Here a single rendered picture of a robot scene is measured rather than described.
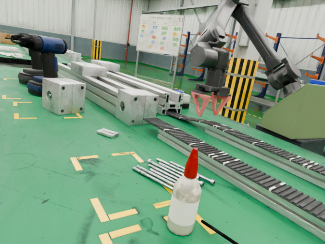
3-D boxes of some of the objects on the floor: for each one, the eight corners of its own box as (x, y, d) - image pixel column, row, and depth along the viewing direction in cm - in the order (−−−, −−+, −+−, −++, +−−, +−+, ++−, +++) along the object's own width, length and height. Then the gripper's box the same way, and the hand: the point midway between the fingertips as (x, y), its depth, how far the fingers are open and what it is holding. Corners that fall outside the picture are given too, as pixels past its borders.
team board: (127, 83, 707) (135, 11, 653) (139, 83, 745) (147, 15, 692) (167, 94, 621) (180, 13, 568) (178, 93, 660) (191, 17, 606)
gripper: (212, 68, 69) (201, 119, 73) (237, 71, 76) (226, 117, 80) (195, 64, 74) (186, 113, 78) (220, 68, 81) (211, 112, 85)
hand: (207, 113), depth 79 cm, fingers open, 8 cm apart
